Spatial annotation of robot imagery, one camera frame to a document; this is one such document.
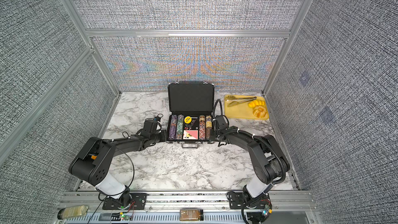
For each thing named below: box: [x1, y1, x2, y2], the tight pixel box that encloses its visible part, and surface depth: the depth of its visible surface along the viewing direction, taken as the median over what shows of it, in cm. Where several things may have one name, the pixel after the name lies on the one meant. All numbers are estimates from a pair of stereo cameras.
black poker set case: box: [166, 79, 216, 149], surface depth 99 cm
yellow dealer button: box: [183, 116, 192, 124], surface depth 102 cm
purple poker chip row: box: [168, 114, 178, 140], surface depth 98 cm
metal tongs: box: [225, 95, 258, 108], surface depth 116 cm
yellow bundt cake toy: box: [252, 105, 267, 119], surface depth 106 cm
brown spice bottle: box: [179, 208, 204, 221], surface depth 69 cm
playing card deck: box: [182, 129, 199, 140], surface depth 96 cm
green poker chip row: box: [175, 114, 184, 140], surface depth 97 cm
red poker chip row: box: [199, 115, 206, 141], surface depth 97 cm
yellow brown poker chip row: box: [205, 115, 213, 140], surface depth 99 cm
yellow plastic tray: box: [224, 94, 269, 120], surface depth 112 cm
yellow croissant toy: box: [247, 99, 266, 108], surface depth 112 cm
